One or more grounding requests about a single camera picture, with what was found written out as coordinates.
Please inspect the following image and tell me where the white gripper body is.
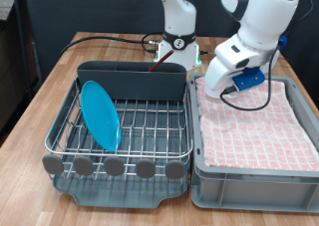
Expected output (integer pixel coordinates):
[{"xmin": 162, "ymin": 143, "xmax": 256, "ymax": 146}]
[{"xmin": 203, "ymin": 56, "xmax": 243, "ymax": 100}]

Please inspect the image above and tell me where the reddish brown wooden spoon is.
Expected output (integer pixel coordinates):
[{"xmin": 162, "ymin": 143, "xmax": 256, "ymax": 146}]
[{"xmin": 147, "ymin": 49, "xmax": 174, "ymax": 73}]

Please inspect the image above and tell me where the blue plastic plate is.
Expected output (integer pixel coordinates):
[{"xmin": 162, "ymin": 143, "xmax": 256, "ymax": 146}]
[{"xmin": 81, "ymin": 80, "xmax": 122, "ymax": 152}]

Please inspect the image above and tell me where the grey dish drying rack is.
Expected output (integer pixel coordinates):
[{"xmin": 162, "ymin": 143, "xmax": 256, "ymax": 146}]
[{"xmin": 52, "ymin": 78, "xmax": 192, "ymax": 209}]

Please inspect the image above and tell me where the pink checked towel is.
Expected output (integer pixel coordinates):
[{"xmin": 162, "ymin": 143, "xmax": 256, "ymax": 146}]
[{"xmin": 194, "ymin": 76, "xmax": 319, "ymax": 172}]

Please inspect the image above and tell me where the dark grey cutlery holder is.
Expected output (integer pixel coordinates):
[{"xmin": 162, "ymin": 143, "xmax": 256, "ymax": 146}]
[{"xmin": 76, "ymin": 60, "xmax": 187, "ymax": 103}]

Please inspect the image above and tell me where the grey plastic crate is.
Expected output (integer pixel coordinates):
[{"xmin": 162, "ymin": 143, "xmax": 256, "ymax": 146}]
[{"xmin": 187, "ymin": 73, "xmax": 319, "ymax": 214}]

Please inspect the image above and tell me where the dark backdrop curtain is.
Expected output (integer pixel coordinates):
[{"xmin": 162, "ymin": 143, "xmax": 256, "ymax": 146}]
[{"xmin": 19, "ymin": 0, "xmax": 319, "ymax": 108}]

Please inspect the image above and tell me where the black metal pole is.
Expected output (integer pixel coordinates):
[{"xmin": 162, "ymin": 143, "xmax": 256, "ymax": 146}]
[{"xmin": 11, "ymin": 0, "xmax": 34, "ymax": 101}]

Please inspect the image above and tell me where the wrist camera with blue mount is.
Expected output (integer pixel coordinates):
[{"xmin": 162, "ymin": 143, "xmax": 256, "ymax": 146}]
[{"xmin": 231, "ymin": 66, "xmax": 267, "ymax": 92}]

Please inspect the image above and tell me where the black camera cable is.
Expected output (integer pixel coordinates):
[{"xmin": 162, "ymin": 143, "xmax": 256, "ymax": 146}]
[{"xmin": 219, "ymin": 0, "xmax": 315, "ymax": 112}]

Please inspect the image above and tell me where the blue cable clip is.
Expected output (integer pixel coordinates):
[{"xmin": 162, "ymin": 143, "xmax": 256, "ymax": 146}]
[{"xmin": 277, "ymin": 35, "xmax": 289, "ymax": 52}]

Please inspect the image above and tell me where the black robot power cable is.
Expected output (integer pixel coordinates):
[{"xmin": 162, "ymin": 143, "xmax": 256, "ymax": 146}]
[{"xmin": 59, "ymin": 32, "xmax": 164, "ymax": 56}]

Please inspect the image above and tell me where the metal wire dish rack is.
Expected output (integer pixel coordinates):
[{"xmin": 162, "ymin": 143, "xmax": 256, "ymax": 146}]
[{"xmin": 44, "ymin": 76, "xmax": 194, "ymax": 181}]

